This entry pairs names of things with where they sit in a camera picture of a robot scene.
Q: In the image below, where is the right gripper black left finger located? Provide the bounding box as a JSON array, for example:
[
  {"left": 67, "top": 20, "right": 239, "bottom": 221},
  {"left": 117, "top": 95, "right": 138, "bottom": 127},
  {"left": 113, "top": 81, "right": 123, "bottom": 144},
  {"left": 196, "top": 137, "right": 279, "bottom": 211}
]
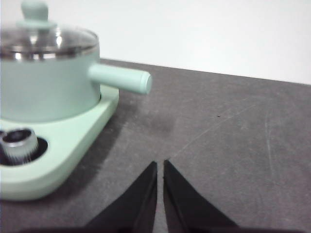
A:
[{"left": 85, "top": 161, "right": 158, "bottom": 233}]

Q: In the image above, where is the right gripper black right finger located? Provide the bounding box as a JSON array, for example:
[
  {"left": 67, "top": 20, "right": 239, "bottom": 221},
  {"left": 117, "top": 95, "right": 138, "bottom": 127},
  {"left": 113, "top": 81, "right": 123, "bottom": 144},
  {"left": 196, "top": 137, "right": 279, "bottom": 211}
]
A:
[{"left": 163, "top": 159, "right": 243, "bottom": 233}]

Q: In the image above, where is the silver control knob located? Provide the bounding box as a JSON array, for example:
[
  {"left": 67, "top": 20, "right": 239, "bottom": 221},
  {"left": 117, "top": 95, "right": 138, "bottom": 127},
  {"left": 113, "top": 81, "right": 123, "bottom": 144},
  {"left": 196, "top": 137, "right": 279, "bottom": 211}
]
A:
[{"left": 0, "top": 128, "right": 40, "bottom": 166}]

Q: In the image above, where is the mint green pot with handle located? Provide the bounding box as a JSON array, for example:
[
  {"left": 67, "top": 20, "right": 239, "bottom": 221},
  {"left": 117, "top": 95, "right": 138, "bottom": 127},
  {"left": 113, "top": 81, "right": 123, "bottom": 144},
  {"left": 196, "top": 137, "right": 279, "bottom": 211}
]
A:
[{"left": 0, "top": 41, "right": 153, "bottom": 123}]

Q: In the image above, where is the mint green cooker base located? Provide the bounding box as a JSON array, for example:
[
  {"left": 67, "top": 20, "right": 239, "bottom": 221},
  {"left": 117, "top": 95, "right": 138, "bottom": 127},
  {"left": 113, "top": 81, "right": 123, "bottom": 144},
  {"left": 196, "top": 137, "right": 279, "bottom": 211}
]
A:
[{"left": 0, "top": 87, "right": 120, "bottom": 201}]

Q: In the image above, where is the glass lid with green knob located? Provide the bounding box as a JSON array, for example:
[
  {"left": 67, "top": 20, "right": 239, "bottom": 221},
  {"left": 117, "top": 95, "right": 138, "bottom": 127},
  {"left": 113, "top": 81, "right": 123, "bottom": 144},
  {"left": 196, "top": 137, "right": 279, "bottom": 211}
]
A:
[{"left": 0, "top": 0, "right": 100, "bottom": 62}]

